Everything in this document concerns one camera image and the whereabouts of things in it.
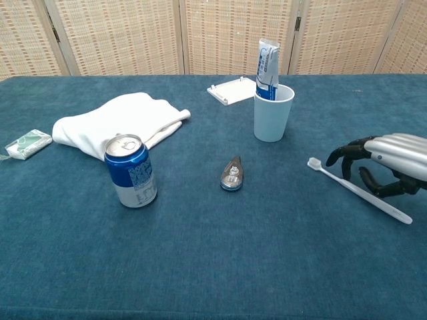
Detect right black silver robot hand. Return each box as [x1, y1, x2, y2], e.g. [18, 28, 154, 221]
[326, 133, 427, 200]

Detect blue white toothpaste tube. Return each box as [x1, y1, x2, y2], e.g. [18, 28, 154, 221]
[255, 37, 281, 101]

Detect grey correction tape dispenser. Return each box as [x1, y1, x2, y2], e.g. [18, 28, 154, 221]
[219, 155, 244, 193]

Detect white toothbrush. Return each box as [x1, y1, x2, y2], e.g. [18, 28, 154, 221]
[307, 157, 414, 225]

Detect green white tissue pack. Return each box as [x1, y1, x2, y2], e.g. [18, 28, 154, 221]
[0, 129, 53, 163]

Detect white plastic cup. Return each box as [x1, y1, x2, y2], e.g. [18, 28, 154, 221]
[253, 83, 296, 143]

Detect white square plastic lid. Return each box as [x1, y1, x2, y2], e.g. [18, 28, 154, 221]
[206, 75, 258, 107]

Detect blue white soda can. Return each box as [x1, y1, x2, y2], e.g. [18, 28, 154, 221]
[103, 133, 158, 209]

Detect white folded towel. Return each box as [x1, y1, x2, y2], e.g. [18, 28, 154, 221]
[52, 92, 192, 163]

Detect teal tablecloth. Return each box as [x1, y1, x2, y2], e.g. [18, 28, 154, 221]
[0, 73, 427, 320]

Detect woven bamboo folding screen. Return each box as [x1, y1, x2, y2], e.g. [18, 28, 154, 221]
[0, 0, 427, 82]

